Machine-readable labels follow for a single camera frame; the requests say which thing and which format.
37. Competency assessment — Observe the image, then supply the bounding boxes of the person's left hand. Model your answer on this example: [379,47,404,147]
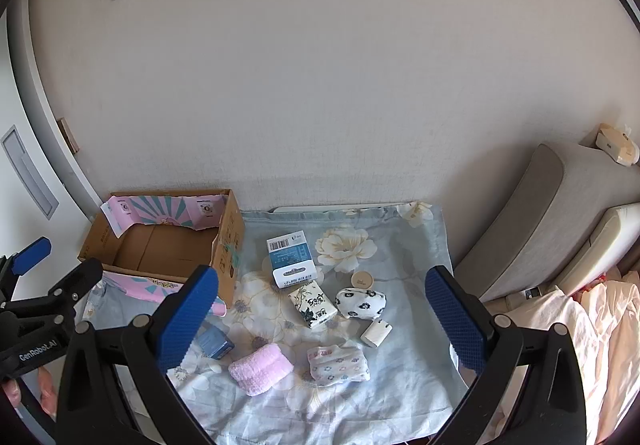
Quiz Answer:
[0,367,62,418]

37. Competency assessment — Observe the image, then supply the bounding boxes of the brown cardboard piece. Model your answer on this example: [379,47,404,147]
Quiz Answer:
[56,118,81,155]

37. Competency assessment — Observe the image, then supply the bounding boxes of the cream mattress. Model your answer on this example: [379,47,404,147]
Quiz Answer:
[550,202,640,296]

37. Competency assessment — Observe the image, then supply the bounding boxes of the pink fuzzy socks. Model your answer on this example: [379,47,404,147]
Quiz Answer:
[228,343,293,397]

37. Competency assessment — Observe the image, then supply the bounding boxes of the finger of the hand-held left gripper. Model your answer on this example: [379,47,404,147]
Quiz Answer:
[0,237,53,302]
[0,257,104,326]

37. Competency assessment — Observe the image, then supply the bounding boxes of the white socks with black flowers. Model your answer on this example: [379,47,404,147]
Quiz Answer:
[335,287,386,319]

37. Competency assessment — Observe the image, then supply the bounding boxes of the white cabinet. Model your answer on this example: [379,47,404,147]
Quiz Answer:
[0,0,108,251]

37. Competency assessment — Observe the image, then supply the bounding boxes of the cream tissue box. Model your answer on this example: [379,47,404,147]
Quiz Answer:
[595,124,640,168]

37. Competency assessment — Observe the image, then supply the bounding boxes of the grey upholstered headboard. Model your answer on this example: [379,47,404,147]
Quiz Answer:
[452,142,640,303]

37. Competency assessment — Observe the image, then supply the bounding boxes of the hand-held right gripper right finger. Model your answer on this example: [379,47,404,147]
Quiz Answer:
[424,265,587,445]

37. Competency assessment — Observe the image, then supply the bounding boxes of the white charger plug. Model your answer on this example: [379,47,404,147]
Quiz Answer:
[361,317,393,348]

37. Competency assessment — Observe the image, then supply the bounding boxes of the pale pink bedding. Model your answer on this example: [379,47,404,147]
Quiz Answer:
[480,270,640,445]

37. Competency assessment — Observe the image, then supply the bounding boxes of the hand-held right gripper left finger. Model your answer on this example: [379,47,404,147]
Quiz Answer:
[57,264,221,445]

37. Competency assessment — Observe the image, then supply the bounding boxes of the pink teal printed cardboard liner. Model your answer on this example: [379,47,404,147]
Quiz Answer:
[100,194,228,318]

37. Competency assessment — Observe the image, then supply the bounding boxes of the white and blue carton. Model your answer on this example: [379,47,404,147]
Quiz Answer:
[266,230,317,289]

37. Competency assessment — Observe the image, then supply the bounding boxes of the brown cardboard box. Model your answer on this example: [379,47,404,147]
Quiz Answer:
[77,188,246,310]

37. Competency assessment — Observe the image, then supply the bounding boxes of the light blue floral cloth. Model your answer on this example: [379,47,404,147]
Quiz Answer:
[75,202,472,445]

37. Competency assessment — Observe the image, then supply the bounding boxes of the ink print tissue pack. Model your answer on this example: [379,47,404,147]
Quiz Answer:
[288,280,337,329]

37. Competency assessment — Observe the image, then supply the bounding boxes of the white socks with pastel flowers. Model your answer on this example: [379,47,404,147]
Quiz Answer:
[306,345,371,387]

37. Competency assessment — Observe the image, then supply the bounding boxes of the small blue box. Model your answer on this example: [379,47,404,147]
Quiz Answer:
[192,322,235,360]

